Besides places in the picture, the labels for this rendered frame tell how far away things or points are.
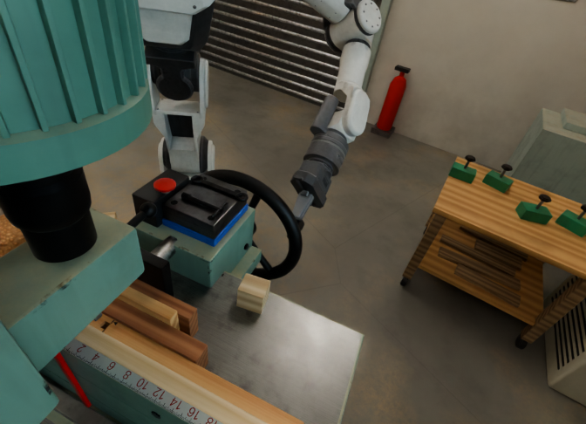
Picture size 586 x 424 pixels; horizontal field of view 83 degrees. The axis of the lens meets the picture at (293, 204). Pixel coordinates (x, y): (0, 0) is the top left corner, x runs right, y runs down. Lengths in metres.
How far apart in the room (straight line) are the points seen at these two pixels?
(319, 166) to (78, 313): 0.51
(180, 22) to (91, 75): 0.68
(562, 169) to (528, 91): 0.99
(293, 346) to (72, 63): 0.39
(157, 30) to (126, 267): 0.64
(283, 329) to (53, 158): 0.36
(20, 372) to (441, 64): 3.13
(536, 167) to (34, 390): 2.34
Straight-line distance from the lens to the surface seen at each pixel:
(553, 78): 3.20
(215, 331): 0.48
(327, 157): 0.73
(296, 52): 3.60
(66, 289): 0.34
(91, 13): 0.22
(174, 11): 0.86
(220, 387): 0.41
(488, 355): 1.85
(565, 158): 2.37
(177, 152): 1.25
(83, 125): 0.22
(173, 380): 0.41
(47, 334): 0.36
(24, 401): 0.33
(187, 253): 0.49
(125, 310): 0.46
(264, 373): 0.46
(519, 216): 1.73
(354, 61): 0.88
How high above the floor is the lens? 1.32
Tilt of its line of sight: 39 degrees down
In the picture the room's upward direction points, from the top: 11 degrees clockwise
